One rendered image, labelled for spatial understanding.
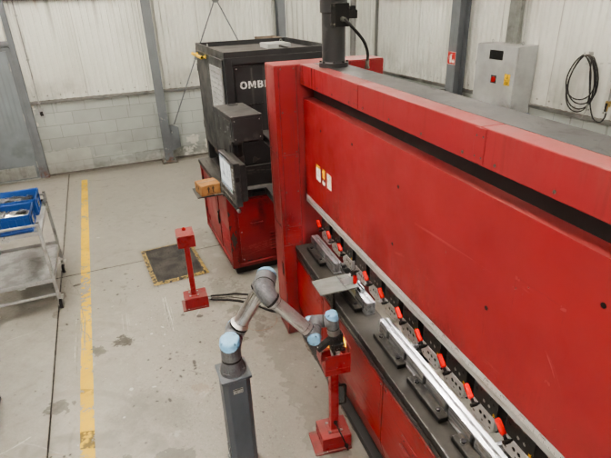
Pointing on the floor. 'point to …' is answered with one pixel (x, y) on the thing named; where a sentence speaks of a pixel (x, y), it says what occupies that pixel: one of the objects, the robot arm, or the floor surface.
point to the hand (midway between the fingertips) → (333, 360)
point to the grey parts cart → (32, 260)
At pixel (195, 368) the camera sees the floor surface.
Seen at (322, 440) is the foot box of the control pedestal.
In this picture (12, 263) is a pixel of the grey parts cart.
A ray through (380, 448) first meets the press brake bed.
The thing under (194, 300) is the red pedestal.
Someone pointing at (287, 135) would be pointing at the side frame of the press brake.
